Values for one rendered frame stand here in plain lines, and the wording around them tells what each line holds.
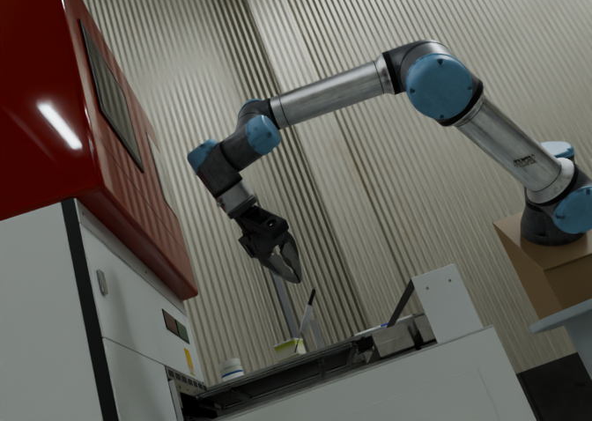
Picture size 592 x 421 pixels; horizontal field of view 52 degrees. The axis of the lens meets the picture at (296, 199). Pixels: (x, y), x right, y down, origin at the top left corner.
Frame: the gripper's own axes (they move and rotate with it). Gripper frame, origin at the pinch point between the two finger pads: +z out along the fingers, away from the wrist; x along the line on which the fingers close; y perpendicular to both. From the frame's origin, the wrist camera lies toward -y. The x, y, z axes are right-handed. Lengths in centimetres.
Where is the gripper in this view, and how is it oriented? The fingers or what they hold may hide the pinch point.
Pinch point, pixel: (297, 277)
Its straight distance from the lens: 131.7
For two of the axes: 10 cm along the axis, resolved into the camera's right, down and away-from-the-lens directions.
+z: 5.7, 8.1, 1.4
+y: -4.2, 1.5, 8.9
